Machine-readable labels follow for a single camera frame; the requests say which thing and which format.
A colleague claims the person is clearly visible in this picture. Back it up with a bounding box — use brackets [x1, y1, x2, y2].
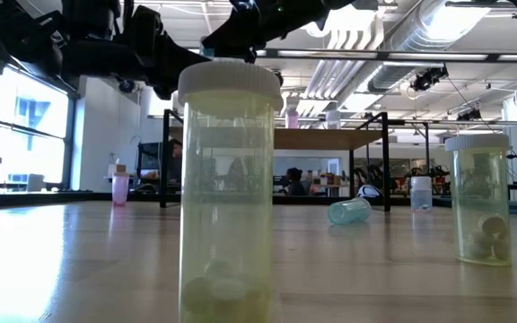
[284, 167, 307, 196]
[168, 138, 183, 185]

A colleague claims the black metal rack frame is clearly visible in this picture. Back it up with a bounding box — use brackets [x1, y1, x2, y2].
[390, 119, 431, 180]

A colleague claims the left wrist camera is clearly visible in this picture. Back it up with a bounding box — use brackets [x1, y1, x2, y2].
[126, 4, 163, 44]

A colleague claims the white ceiling fixture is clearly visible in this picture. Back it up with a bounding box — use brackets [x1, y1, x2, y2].
[302, 4, 379, 39]

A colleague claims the wooden shelf black frame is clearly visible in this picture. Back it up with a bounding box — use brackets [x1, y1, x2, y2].
[159, 109, 392, 213]

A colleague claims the black ceiling device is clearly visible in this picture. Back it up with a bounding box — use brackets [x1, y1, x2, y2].
[455, 107, 484, 122]

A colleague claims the tall yellow medicine bottle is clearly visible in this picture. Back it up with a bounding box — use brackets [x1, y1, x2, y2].
[177, 61, 285, 323]

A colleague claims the black and white ball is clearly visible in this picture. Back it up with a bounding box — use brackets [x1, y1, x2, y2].
[356, 183, 381, 199]

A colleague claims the black aluminium table frame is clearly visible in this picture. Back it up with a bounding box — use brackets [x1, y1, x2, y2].
[0, 190, 448, 208]

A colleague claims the pink-base vial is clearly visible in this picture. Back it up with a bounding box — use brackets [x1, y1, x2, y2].
[325, 109, 341, 130]

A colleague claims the black computer monitor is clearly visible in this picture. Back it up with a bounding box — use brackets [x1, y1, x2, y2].
[136, 142, 163, 179]

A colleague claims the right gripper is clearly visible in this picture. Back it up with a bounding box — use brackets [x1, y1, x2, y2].
[201, 0, 287, 64]

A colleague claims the silver ventilation duct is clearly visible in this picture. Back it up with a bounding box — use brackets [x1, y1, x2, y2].
[368, 0, 495, 93]

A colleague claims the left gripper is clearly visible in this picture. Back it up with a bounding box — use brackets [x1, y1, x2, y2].
[63, 31, 211, 101]

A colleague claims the large window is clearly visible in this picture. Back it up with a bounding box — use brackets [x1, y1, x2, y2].
[0, 66, 70, 188]

